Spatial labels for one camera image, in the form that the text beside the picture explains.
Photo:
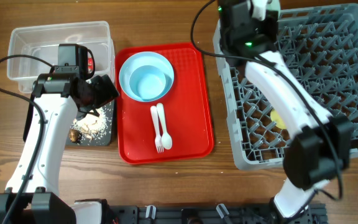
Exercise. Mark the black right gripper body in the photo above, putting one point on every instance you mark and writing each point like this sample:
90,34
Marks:
267,28

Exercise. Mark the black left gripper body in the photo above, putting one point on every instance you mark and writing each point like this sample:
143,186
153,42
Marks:
100,93

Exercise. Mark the rice and food scraps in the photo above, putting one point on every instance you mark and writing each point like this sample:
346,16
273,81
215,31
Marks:
91,130

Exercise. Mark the red snack wrapper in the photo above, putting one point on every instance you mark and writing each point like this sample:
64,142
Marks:
90,65

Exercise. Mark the light blue bowl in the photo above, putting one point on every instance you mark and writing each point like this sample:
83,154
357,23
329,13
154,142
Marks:
146,83

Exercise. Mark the yellow plastic cup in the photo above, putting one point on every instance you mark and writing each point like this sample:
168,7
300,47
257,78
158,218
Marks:
275,117

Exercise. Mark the mint green bowl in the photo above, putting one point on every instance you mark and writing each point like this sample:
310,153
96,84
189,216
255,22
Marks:
273,5

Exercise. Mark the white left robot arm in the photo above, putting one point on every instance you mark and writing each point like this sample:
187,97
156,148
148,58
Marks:
31,195

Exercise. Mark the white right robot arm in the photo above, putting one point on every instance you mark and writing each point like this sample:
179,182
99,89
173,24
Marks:
320,141

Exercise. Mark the black waste tray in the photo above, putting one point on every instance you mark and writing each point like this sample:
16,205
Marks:
58,110

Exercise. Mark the grey dishwasher rack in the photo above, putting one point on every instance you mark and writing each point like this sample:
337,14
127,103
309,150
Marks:
320,47

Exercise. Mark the clear plastic waste bin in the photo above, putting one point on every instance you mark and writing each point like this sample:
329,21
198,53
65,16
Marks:
43,41

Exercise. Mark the light blue plate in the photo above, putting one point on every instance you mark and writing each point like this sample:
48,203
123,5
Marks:
146,58

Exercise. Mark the white plastic fork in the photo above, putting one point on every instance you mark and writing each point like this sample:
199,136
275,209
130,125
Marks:
158,140

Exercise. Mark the white plastic spoon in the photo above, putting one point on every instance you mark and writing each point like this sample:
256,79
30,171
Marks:
167,142

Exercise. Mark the red plastic tray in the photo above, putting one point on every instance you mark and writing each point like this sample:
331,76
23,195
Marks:
186,110

